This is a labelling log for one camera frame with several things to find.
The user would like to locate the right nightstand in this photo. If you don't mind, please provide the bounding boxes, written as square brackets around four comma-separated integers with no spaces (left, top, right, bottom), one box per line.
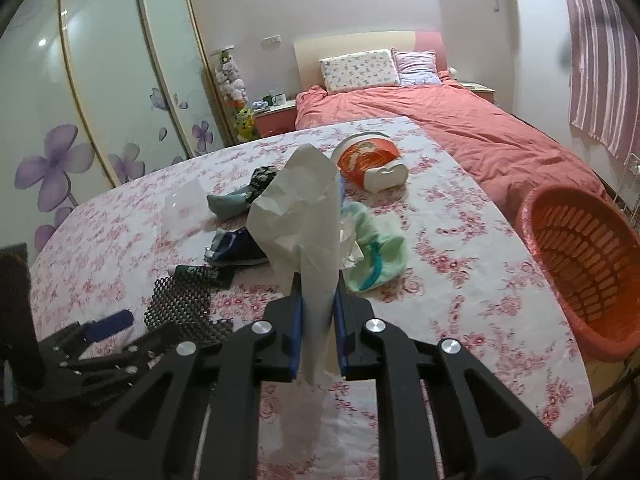
[460,81,495,104]

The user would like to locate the hanging plush toys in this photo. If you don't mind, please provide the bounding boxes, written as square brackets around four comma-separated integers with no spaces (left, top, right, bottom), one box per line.
[212,46,247,110]

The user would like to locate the dark blue wrapper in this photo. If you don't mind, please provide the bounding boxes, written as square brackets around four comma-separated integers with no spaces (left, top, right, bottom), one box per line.
[204,226,268,268]

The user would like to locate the teal patterned sock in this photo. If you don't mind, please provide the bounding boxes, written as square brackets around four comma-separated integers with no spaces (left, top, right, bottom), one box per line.
[206,166,278,221]

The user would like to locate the black mesh sheet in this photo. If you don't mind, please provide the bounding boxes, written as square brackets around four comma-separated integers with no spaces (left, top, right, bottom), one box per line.
[143,276,233,347]

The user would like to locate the striped purple pillow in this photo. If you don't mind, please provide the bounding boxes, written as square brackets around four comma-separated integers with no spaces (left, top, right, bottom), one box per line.
[392,49,442,87]

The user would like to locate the yellow green plush toy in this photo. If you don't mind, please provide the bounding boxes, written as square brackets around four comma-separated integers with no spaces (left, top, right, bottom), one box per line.
[234,106,256,142]

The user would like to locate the red white paper noodle bowl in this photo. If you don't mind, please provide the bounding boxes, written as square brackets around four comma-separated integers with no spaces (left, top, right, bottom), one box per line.
[331,131,409,193]

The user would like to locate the red plastic laundry basket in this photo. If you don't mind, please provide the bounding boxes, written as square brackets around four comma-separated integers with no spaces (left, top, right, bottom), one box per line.
[515,185,639,362]

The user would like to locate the dark green packet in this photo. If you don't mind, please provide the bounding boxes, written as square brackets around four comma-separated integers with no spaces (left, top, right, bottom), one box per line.
[169,264,235,289]

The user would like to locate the pink striped curtain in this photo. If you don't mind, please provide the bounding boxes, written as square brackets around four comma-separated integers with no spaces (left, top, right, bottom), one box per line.
[566,0,639,162]

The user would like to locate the floral white pillow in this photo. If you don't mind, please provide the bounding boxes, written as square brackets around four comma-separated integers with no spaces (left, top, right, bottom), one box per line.
[319,49,400,94]

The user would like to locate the light green sock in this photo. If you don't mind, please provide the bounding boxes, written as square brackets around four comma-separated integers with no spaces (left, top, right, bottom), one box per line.
[342,202,408,292]

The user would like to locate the salmon pink duvet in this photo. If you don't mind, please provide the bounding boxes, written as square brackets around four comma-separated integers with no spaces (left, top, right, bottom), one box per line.
[296,79,608,222]

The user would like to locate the clear plastic bag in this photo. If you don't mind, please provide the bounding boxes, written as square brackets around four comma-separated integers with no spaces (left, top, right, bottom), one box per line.
[160,179,210,242]

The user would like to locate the glass wardrobe purple flowers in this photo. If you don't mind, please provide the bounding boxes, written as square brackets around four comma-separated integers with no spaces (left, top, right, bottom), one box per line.
[1,0,230,257]

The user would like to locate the pink floral tablecloth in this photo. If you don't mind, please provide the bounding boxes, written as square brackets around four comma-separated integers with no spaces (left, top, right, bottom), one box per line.
[30,118,592,479]

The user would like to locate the white green mug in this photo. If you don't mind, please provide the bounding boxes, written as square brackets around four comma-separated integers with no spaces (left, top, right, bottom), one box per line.
[271,92,286,106]

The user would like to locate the pink left nightstand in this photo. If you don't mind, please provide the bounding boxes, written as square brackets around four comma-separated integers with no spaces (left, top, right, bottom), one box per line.
[255,100,297,138]

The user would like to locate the beige pink headboard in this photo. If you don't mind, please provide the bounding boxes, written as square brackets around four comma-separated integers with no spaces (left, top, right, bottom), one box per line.
[294,30,448,90]

